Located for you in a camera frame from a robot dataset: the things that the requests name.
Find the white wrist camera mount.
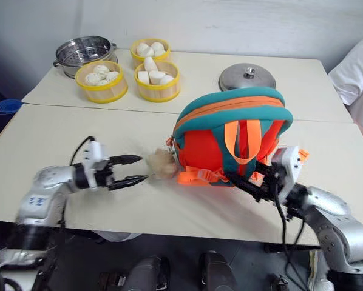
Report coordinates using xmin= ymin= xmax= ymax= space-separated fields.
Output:
xmin=271 ymin=145 xmax=304 ymax=201
xmin=83 ymin=141 xmax=111 ymax=190

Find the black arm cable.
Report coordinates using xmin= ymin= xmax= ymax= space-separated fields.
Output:
xmin=70 ymin=135 xmax=96 ymax=165
xmin=271 ymin=181 xmax=311 ymax=291

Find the person in white shirt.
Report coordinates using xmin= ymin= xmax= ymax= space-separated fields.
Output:
xmin=328 ymin=34 xmax=363 ymax=128

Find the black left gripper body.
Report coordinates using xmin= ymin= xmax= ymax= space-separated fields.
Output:
xmin=95 ymin=157 xmax=116 ymax=188

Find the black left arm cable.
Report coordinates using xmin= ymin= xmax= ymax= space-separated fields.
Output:
xmin=70 ymin=135 xmax=96 ymax=165

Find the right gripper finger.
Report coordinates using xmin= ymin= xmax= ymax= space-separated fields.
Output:
xmin=228 ymin=173 xmax=263 ymax=201
xmin=255 ymin=162 xmax=275 ymax=177

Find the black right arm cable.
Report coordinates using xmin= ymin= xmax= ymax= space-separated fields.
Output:
xmin=271 ymin=181 xmax=311 ymax=291

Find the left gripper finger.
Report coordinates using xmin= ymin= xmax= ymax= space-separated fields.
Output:
xmin=108 ymin=174 xmax=148 ymax=192
xmin=110 ymin=154 xmax=143 ymax=167

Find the stainless steel steamer pot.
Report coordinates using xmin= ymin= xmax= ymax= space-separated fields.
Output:
xmin=52 ymin=35 xmax=118 ymax=81

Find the bamboo steamer with white rolls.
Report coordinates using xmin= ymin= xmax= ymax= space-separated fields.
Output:
xmin=134 ymin=59 xmax=182 ymax=103

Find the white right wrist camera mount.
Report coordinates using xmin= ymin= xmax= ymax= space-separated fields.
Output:
xmin=271 ymin=145 xmax=304 ymax=201

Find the small yellow-rimmed bamboo steamer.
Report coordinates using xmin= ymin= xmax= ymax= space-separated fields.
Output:
xmin=130 ymin=37 xmax=172 ymax=70

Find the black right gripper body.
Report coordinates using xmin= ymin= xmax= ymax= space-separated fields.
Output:
xmin=259 ymin=169 xmax=284 ymax=204

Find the blue plastic bowl stack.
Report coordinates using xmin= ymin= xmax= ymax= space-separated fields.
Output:
xmin=0 ymin=98 xmax=25 ymax=117

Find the stainless steel pot lid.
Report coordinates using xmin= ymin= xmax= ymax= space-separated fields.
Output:
xmin=218 ymin=62 xmax=277 ymax=92

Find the speckled white bun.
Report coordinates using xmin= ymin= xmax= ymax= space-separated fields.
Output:
xmin=93 ymin=64 xmax=110 ymax=78
xmin=84 ymin=72 xmax=103 ymax=87
xmin=104 ymin=71 xmax=121 ymax=84

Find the orange and teal backpack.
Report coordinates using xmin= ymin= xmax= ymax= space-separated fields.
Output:
xmin=165 ymin=87 xmax=310 ymax=187

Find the beige plush keychain toy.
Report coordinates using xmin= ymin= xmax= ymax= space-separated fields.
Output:
xmin=146 ymin=147 xmax=178 ymax=181

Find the bamboo steamer with speckled buns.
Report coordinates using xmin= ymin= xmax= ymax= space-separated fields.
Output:
xmin=75 ymin=60 xmax=129 ymax=104

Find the dark rounded shape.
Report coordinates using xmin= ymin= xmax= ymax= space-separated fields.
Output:
xmin=198 ymin=250 xmax=237 ymax=291
xmin=129 ymin=255 xmax=171 ymax=291

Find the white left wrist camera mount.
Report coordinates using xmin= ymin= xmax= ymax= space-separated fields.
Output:
xmin=83 ymin=141 xmax=111 ymax=190

